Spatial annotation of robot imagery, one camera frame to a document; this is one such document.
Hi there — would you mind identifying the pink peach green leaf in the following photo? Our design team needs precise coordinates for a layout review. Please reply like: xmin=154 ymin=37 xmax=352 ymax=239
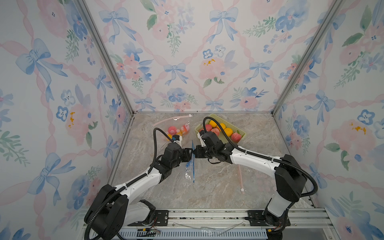
xmin=211 ymin=128 xmax=220 ymax=136

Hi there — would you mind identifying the blue zipper clear bag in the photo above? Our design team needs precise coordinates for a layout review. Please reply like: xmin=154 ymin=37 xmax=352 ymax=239
xmin=185 ymin=141 xmax=196 ymax=183

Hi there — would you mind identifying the pink zipper clear bag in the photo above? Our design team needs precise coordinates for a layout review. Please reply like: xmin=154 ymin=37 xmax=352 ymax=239
xmin=153 ymin=114 xmax=193 ymax=144
xmin=237 ymin=165 xmax=277 ymax=197

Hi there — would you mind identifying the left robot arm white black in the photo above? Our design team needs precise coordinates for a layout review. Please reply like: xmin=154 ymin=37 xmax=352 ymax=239
xmin=84 ymin=142 xmax=193 ymax=240

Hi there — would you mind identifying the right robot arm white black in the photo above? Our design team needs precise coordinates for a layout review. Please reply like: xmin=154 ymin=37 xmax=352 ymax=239
xmin=194 ymin=130 xmax=309 ymax=228

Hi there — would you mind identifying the light green plastic basket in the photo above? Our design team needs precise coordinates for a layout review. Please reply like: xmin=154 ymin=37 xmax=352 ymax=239
xmin=195 ymin=114 xmax=247 ymax=144

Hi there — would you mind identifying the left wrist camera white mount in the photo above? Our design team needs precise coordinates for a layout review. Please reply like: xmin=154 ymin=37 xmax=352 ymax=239
xmin=172 ymin=135 xmax=183 ymax=147

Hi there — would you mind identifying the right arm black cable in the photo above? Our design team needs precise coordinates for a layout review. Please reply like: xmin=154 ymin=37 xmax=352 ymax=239
xmin=202 ymin=116 xmax=319 ymax=229

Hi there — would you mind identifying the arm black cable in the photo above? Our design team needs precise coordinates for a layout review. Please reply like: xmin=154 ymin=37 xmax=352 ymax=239
xmin=83 ymin=127 xmax=175 ymax=240
xmin=202 ymin=116 xmax=319 ymax=229

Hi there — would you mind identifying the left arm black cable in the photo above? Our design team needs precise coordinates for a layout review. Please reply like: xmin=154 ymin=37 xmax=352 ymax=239
xmin=83 ymin=127 xmax=175 ymax=240

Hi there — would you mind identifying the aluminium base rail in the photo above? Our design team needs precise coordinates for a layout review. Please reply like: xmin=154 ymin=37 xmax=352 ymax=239
xmin=76 ymin=207 xmax=341 ymax=240

